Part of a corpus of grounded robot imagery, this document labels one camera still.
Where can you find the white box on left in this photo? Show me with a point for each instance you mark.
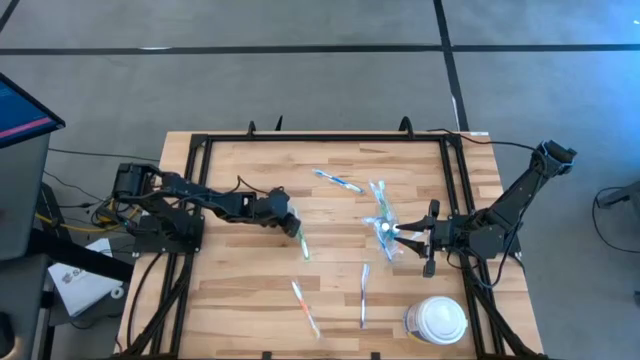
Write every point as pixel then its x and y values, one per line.
pixel 85 295

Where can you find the grey cabinet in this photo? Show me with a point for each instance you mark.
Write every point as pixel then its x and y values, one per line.
pixel 20 200

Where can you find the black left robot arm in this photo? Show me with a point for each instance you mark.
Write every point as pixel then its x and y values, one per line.
pixel 200 192

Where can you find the white sticker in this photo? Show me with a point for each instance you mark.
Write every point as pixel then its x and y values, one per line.
pixel 480 133

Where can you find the black device with light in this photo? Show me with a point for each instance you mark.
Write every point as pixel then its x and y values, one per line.
pixel 6 335

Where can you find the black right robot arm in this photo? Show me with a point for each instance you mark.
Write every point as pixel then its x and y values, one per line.
pixel 515 195

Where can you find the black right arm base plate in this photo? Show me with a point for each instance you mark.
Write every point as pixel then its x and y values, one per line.
pixel 507 247

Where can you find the white purple toothbrush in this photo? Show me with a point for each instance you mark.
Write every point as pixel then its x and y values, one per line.
pixel 364 295

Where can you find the grey stand leg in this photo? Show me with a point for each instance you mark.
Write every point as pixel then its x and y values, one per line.
pixel 625 195

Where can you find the white tape roll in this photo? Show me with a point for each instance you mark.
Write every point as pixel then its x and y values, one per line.
pixel 113 292

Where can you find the clear plastic cup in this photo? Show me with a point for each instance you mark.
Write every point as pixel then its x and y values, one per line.
pixel 396 254

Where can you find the monitor with blue screen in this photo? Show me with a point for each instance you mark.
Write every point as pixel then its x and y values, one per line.
pixel 20 112

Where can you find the orange toothbrush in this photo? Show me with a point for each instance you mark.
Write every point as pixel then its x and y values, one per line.
pixel 305 310

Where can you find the black desk bar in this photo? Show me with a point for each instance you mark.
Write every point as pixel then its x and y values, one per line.
pixel 75 257

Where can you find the black metal table frame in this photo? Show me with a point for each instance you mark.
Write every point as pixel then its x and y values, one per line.
pixel 375 137

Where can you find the teal white toothbrush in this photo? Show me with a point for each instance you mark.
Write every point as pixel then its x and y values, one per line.
pixel 374 189

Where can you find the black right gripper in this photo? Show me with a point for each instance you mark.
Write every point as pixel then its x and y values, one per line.
pixel 439 234

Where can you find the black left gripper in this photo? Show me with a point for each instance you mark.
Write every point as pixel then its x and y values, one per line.
pixel 292 225

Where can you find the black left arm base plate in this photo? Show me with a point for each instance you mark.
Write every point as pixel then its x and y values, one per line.
pixel 150 245

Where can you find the thin black frame hook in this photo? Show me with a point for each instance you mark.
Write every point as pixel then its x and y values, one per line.
pixel 278 125

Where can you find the teal bottle with white cap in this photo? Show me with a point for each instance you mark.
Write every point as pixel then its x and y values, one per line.
pixel 385 226

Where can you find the dark grey box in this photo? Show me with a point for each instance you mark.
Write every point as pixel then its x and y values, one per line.
pixel 25 300

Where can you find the tub with white lid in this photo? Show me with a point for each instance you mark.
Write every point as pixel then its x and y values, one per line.
pixel 437 320

